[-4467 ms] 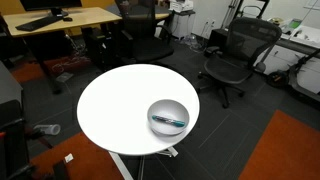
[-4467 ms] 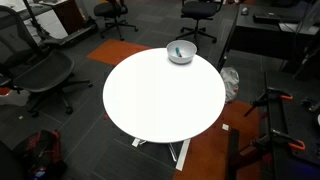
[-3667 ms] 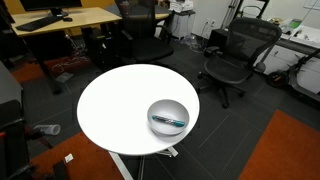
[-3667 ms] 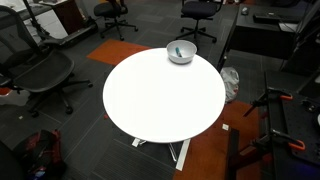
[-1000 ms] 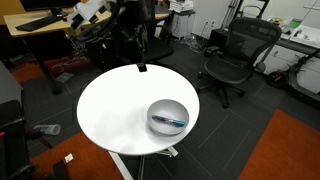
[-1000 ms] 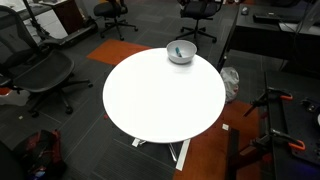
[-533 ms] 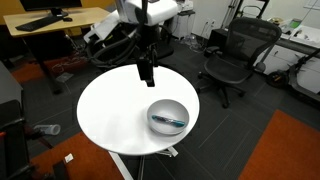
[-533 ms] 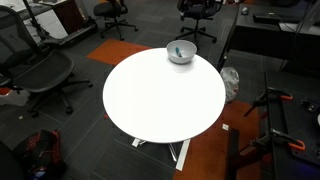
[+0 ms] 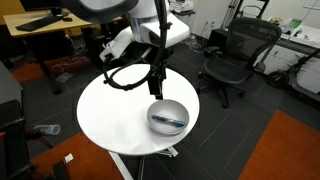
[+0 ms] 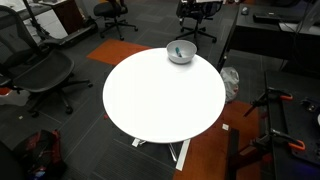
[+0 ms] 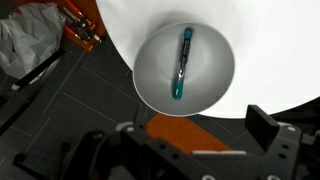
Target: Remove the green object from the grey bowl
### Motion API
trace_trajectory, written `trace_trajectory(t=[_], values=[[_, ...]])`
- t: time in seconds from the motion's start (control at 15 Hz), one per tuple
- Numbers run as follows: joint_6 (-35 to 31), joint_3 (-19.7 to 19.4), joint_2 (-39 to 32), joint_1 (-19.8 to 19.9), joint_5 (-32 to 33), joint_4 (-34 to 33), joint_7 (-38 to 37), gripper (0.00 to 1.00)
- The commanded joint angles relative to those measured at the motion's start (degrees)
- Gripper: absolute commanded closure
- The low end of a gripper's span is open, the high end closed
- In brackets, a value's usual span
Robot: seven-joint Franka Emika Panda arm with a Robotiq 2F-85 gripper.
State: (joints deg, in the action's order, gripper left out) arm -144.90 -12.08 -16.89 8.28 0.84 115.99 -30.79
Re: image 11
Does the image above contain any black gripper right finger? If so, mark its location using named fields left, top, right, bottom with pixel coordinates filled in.
left=244, top=104, right=306, bottom=180

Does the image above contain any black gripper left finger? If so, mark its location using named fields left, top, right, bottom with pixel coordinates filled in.
left=114, top=104, right=204, bottom=180

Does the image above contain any green marker pen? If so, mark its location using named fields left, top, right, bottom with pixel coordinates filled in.
left=171, top=27, right=194, bottom=101

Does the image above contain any grey bowl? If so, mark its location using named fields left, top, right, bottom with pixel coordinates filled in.
left=132, top=21, right=236, bottom=118

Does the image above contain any orange marker tray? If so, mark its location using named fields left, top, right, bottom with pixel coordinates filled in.
left=57, top=0, right=108, bottom=53

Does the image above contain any black marker with silver tip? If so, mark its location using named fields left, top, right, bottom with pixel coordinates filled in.
left=70, top=17, right=103, bottom=43

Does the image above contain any white crumpled plastic bag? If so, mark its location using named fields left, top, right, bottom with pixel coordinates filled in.
left=0, top=2, right=67, bottom=80

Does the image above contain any black metal frame bar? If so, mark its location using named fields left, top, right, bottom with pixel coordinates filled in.
left=0, top=49, right=66, bottom=136

